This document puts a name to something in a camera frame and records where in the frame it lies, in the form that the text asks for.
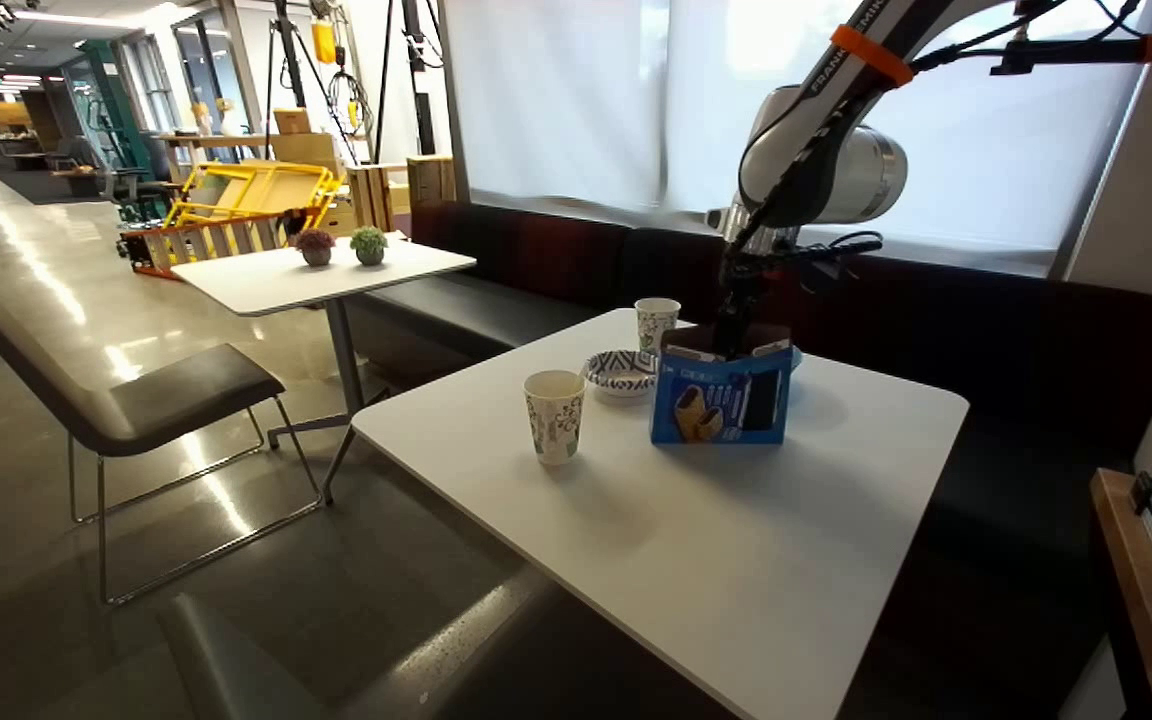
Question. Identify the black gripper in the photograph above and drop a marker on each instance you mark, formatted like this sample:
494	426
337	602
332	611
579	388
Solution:
737	322

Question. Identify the blue snack box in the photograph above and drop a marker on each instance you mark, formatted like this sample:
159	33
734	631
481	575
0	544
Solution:
706	396

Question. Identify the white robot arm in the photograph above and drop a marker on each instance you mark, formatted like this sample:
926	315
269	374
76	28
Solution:
788	156

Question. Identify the patterned paper cup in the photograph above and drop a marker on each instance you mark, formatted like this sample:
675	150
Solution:
554	415
652	322

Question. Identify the patterned paper bowl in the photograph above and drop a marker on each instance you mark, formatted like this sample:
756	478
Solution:
617	374

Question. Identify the green potted plant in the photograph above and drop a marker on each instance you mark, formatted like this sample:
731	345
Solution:
368	244

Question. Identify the dark potted plant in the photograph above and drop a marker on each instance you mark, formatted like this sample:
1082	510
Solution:
317	251

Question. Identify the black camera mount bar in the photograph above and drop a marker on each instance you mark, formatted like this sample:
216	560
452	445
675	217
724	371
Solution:
1028	55

